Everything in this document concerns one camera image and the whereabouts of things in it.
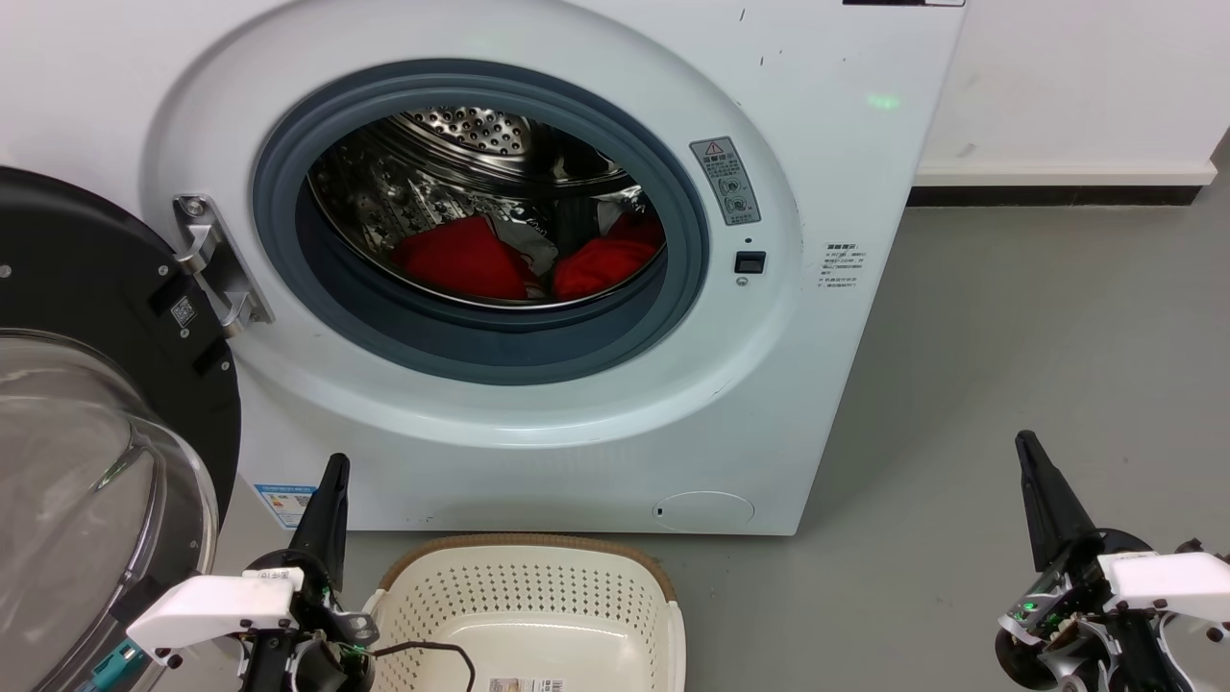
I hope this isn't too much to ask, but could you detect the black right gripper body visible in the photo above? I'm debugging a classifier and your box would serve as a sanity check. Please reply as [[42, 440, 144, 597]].
[[994, 528, 1230, 692]]

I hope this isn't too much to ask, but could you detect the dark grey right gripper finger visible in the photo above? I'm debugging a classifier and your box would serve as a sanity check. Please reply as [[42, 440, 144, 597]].
[[1015, 430, 1098, 575]]

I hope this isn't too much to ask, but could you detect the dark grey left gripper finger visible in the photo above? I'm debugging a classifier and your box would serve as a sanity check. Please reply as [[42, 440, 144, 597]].
[[287, 453, 352, 589]]

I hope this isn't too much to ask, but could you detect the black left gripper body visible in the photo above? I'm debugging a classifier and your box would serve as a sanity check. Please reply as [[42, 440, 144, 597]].
[[238, 548, 379, 692]]

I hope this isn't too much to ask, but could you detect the red garment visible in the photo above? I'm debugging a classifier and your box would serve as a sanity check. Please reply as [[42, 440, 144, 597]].
[[552, 212, 667, 302], [391, 214, 545, 302]]

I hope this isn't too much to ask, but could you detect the grey white garment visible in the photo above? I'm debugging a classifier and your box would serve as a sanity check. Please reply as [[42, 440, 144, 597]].
[[484, 190, 651, 281]]

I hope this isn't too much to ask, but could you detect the cream perforated laundry basket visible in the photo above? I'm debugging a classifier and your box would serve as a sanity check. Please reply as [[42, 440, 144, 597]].
[[362, 533, 687, 692]]

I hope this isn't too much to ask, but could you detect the black glass washer door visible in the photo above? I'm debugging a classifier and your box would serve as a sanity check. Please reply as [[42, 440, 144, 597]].
[[0, 165, 242, 692]]

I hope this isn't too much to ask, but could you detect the stainless steel washing machine drum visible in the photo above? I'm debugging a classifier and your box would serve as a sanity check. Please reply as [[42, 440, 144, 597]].
[[307, 106, 670, 311]]

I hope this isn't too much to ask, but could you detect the blue energy label sticker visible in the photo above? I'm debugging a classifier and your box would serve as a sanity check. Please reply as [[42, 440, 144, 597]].
[[253, 482, 318, 531]]

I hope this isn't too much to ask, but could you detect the grey rubber door gasket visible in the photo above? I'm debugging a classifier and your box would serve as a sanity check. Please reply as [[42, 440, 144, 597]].
[[251, 59, 713, 387]]

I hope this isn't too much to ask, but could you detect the silver metal door hinge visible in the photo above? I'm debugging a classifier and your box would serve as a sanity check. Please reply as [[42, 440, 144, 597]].
[[172, 192, 276, 338]]

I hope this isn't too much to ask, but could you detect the white text notice sticker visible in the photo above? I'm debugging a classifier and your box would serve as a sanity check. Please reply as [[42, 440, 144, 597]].
[[817, 240, 868, 295]]

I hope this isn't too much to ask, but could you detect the white and dark baseboard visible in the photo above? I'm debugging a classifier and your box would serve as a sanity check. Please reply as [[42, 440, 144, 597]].
[[907, 160, 1220, 209]]

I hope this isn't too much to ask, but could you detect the round white filter cover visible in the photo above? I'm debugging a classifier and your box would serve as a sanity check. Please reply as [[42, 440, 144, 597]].
[[652, 490, 756, 534]]

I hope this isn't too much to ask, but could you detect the white front-load washing machine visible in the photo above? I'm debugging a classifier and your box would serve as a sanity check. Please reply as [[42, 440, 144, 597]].
[[0, 0, 970, 536]]

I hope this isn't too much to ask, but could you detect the grey warning sticker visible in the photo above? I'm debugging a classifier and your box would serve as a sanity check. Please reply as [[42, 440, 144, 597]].
[[689, 136, 762, 228]]

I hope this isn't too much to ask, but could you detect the thin black cable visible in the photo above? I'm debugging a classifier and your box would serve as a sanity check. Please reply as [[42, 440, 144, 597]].
[[370, 640, 478, 692]]

